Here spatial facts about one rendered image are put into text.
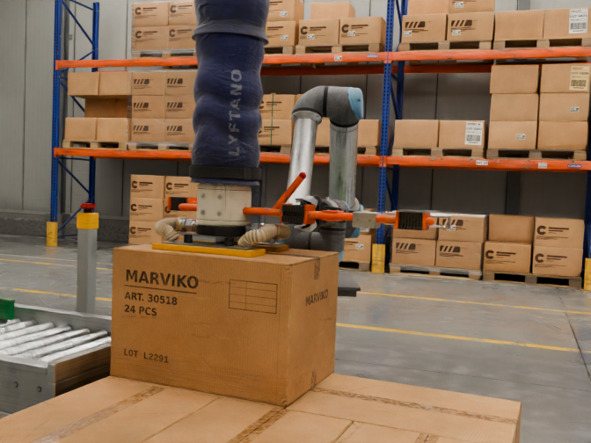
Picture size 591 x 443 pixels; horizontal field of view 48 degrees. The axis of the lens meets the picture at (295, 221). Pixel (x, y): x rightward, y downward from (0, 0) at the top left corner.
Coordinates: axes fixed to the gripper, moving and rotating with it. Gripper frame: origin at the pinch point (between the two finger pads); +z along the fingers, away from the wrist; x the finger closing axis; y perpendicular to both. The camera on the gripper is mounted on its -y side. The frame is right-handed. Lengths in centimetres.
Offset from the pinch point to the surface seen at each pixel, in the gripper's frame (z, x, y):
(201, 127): 9.5, 25.1, 31.4
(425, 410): 2, -53, -39
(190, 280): 19.2, -20.5, 27.9
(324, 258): -5.8, -13.6, -4.3
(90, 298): -49, -45, 119
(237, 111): 7.3, 30.1, 20.5
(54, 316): -30, -50, 122
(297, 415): 24, -53, -9
